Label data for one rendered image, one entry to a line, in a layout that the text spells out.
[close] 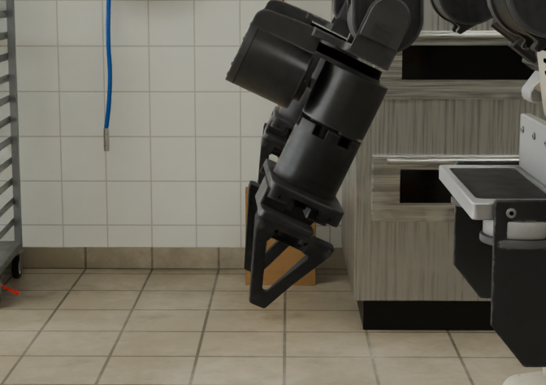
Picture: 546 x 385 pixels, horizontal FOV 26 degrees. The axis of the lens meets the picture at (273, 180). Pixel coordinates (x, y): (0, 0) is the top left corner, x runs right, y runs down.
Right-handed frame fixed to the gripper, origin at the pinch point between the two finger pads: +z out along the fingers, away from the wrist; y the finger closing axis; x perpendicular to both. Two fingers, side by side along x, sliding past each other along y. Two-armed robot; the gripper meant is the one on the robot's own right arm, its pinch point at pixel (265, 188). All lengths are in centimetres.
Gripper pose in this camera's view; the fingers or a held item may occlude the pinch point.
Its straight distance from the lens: 144.6
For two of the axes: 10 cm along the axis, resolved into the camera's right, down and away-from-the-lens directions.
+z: -4.4, 8.8, 1.6
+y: -0.2, 1.8, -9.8
